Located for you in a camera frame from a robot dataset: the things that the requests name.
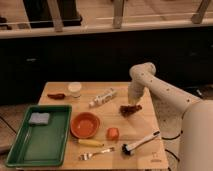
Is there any dark grape bunch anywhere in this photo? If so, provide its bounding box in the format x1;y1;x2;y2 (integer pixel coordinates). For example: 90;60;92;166
120;105;142;117

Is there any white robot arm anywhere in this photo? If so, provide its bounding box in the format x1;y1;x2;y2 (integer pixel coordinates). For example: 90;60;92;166
128;62;213;171

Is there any red bowl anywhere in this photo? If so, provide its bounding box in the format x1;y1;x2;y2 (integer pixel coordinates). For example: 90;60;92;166
70;112;100;139

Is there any white tube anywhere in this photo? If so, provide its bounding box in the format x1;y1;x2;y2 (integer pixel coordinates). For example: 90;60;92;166
89;88;117;108

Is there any white black dish brush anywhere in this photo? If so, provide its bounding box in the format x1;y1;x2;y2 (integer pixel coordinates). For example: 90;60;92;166
122;131;160;155

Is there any white lidded jar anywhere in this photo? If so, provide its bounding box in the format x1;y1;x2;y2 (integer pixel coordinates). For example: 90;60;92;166
68;82;82;98

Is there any yellow corn cob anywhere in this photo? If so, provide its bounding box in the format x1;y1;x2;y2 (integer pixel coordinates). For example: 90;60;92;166
78;139;104;147

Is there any red chili pepper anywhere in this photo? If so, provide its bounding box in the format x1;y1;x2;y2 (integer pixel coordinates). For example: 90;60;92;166
47;93;65;100

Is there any metal fork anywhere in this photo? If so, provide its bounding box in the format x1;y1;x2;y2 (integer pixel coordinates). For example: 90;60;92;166
78;147;115;161

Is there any grey blue sponge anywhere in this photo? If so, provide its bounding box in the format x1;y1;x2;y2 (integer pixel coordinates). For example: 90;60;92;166
29;113;50;125

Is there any green plastic tray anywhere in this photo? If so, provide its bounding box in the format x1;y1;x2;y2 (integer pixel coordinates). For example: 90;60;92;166
6;105;72;167

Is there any black cable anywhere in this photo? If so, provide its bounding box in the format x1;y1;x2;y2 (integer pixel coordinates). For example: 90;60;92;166
161;131;183;171

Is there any wooden railing post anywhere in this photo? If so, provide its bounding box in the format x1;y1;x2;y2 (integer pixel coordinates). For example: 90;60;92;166
112;0;124;29
47;0;63;32
191;0;211;24

